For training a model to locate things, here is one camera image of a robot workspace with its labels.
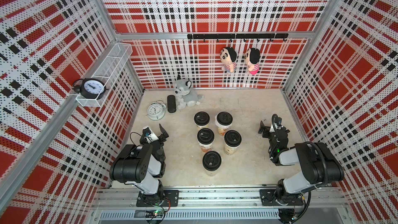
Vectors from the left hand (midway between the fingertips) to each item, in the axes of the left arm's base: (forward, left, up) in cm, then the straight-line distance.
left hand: (156, 127), depth 88 cm
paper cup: (-2, -38, 0) cm, 38 cm away
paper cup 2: (-13, -42, -1) cm, 44 cm away
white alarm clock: (+17, +6, -7) cm, 19 cm away
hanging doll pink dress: (+36, -58, +21) cm, 71 cm away
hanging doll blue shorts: (+34, -42, +24) cm, 59 cm away
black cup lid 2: (+1, -39, +8) cm, 40 cm away
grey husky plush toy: (+23, -16, +1) cm, 28 cm away
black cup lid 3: (-8, -29, +6) cm, 31 cm away
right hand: (+5, -68, -2) cm, 68 cm away
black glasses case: (+23, -4, -8) cm, 25 cm away
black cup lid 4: (-10, -42, +7) cm, 44 cm away
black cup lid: (+2, -27, +6) cm, 27 cm away
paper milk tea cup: (-2, -27, +5) cm, 28 cm away
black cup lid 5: (-22, -32, +8) cm, 39 cm away
